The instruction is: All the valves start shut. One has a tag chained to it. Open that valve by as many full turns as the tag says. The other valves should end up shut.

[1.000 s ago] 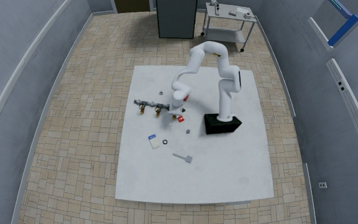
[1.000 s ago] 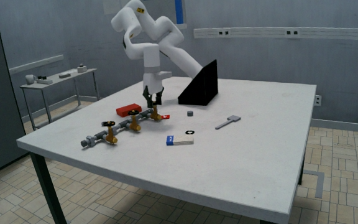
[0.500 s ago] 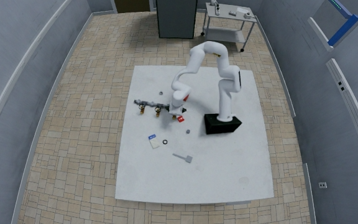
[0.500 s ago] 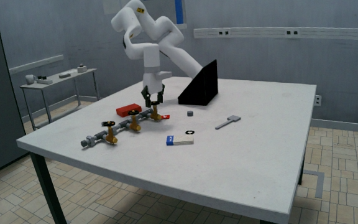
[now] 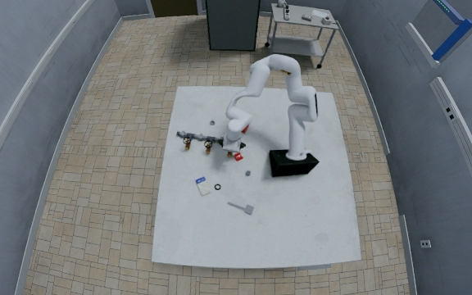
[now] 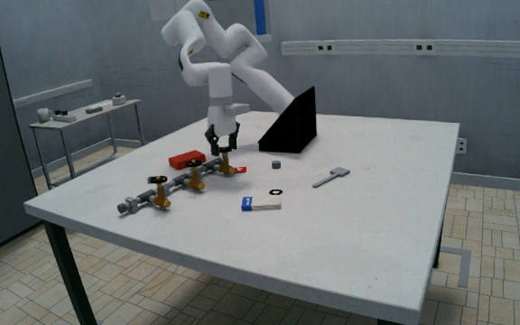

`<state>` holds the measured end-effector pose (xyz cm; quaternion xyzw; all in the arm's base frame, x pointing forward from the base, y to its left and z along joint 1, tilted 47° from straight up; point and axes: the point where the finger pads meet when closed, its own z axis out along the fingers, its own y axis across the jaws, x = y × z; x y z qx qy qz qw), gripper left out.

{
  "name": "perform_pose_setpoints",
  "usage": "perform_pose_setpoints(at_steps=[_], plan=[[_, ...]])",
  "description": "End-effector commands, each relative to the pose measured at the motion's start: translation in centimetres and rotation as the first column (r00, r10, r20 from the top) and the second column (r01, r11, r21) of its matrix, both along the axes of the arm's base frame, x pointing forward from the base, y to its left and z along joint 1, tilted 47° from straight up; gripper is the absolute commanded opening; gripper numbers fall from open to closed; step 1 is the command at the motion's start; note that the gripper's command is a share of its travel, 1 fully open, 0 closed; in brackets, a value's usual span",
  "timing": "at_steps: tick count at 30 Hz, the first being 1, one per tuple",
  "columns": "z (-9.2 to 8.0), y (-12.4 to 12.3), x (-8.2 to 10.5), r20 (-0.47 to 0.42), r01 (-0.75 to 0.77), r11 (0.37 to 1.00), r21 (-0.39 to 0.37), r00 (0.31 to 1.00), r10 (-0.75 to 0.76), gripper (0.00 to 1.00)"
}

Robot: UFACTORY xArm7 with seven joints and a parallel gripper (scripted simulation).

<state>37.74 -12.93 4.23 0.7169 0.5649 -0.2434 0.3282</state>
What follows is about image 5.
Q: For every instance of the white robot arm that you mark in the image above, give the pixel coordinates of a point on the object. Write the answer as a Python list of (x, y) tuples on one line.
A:
[(297, 113)]

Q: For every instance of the grey pipe manifold with brass valves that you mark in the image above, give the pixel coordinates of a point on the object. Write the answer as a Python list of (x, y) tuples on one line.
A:
[(200, 136)]

